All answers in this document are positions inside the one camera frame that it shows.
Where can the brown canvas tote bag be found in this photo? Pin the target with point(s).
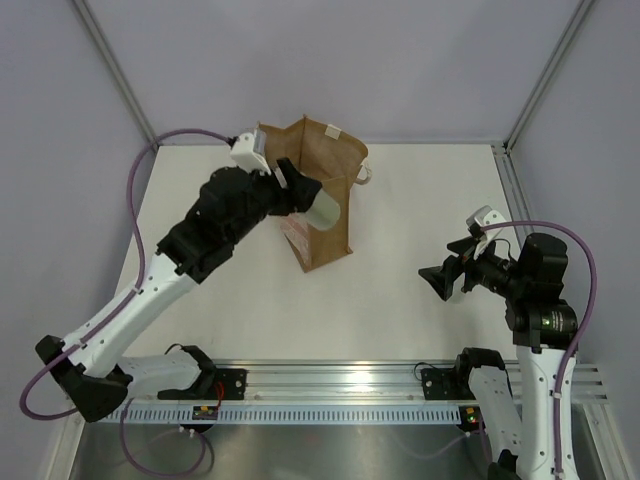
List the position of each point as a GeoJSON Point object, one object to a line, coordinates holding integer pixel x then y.
{"type": "Point", "coordinates": [334, 158]}

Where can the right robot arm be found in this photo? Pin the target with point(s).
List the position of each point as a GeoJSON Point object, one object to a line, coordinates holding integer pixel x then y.
{"type": "Point", "coordinates": [530, 438]}

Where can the clear jar white lid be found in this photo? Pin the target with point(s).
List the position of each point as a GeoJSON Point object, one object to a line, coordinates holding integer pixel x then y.
{"type": "Point", "coordinates": [324, 212]}

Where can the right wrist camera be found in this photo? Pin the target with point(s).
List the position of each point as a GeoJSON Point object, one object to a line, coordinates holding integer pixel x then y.
{"type": "Point", "coordinates": [483, 226]}

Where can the white slotted cable duct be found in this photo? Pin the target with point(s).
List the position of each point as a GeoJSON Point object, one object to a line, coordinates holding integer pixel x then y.
{"type": "Point", "coordinates": [290, 415]}

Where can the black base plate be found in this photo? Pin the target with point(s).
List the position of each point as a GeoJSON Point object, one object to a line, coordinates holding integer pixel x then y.
{"type": "Point", "coordinates": [441, 385]}
{"type": "Point", "coordinates": [230, 382]}

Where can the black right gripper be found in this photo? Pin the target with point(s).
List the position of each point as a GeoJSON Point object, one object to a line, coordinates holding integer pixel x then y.
{"type": "Point", "coordinates": [443, 276]}

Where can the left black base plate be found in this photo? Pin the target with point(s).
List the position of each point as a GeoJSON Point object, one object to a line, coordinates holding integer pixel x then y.
{"type": "Point", "coordinates": [230, 382]}

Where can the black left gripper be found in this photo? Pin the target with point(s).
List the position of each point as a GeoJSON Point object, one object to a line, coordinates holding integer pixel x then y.
{"type": "Point", "coordinates": [297, 198]}

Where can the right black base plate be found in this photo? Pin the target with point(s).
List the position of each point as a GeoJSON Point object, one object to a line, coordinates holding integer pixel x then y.
{"type": "Point", "coordinates": [441, 385]}

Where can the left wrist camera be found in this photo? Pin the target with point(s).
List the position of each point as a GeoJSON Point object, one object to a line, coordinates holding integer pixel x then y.
{"type": "Point", "coordinates": [248, 152]}

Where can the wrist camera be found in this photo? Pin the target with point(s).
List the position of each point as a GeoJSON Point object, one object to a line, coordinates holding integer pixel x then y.
{"type": "Point", "coordinates": [248, 152]}
{"type": "Point", "coordinates": [483, 226]}

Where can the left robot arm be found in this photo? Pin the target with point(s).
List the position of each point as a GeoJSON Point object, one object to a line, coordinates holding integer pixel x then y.
{"type": "Point", "coordinates": [89, 364]}

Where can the aluminium rail frame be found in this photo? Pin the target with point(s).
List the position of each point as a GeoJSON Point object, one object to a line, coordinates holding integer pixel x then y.
{"type": "Point", "coordinates": [335, 382]}

